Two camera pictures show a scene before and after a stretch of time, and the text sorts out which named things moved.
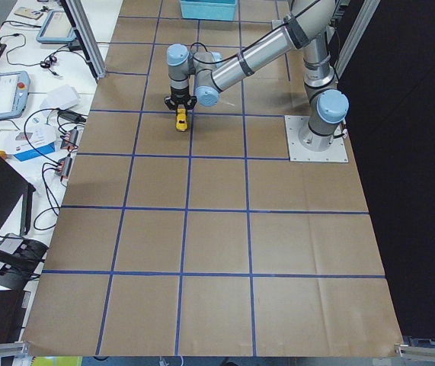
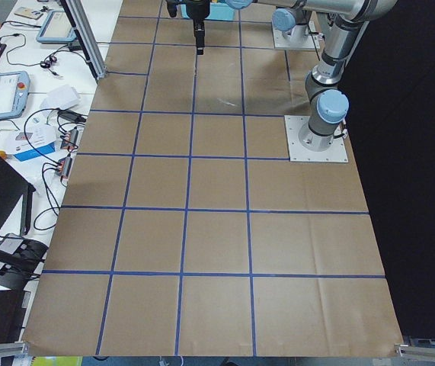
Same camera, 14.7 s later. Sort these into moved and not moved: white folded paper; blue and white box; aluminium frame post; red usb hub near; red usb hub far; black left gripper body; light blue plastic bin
Moved: black left gripper body
Not moved: aluminium frame post; red usb hub near; light blue plastic bin; white folded paper; blue and white box; red usb hub far
